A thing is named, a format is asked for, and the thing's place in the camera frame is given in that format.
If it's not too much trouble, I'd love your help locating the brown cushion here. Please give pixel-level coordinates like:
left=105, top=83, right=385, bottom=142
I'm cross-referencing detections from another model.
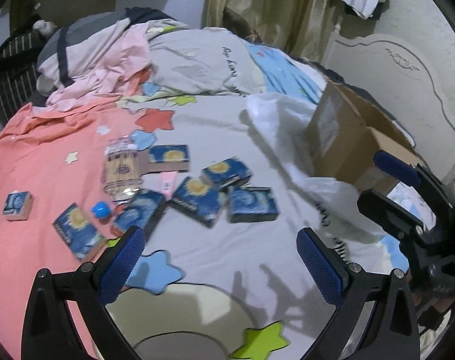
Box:
left=222, top=5, right=262, bottom=42

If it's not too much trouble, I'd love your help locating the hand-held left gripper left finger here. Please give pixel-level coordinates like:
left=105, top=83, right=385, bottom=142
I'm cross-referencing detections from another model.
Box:
left=22, top=226, right=146, bottom=360

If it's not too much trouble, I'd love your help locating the cream carved headboard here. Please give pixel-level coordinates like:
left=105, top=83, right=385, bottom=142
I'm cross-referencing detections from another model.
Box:
left=325, top=34, right=455, bottom=166

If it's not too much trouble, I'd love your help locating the black striped bag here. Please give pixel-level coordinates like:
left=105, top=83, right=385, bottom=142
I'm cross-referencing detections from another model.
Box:
left=0, top=30, right=44, bottom=121

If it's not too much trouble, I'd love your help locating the gold curtain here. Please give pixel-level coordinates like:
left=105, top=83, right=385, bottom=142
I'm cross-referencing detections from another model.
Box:
left=201, top=0, right=348, bottom=64

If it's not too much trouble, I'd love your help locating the brown cardboard box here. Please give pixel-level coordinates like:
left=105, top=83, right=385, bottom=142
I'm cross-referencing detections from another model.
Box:
left=306, top=80, right=431, bottom=196

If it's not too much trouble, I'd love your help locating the pink tube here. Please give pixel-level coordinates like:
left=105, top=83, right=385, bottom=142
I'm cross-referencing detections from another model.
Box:
left=160, top=171, right=185, bottom=199

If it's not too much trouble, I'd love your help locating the white plastic bag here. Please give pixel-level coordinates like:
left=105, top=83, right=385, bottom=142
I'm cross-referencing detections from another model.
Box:
left=246, top=92, right=386, bottom=241

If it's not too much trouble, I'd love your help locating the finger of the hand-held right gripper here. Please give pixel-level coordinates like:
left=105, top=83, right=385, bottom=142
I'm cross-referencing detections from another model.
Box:
left=357, top=190, right=426, bottom=247
left=375, top=151, right=455, bottom=214

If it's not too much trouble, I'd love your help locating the white crumpled cloth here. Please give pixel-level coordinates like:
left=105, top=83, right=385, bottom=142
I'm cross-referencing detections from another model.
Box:
left=32, top=20, right=57, bottom=34

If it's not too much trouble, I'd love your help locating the blue bottle cap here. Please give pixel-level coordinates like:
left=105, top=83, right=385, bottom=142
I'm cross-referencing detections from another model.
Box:
left=90, top=201, right=112, bottom=219

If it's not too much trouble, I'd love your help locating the small blue printed cube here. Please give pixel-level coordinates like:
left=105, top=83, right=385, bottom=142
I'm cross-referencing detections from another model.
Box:
left=2, top=191, right=34, bottom=221

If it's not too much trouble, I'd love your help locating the cartoon printed bed sheet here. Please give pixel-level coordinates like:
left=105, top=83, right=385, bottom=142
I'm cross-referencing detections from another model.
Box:
left=0, top=82, right=438, bottom=360

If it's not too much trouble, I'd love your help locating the pile of blue printed boxes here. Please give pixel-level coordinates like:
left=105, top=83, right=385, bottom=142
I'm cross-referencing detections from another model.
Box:
left=53, top=144, right=279, bottom=261

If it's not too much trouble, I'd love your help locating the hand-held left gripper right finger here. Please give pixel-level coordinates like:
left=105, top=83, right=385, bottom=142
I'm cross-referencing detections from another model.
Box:
left=296, top=227, right=421, bottom=360

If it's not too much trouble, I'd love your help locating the pink garment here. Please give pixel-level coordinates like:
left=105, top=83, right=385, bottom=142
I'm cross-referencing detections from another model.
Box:
left=44, top=24, right=155, bottom=111

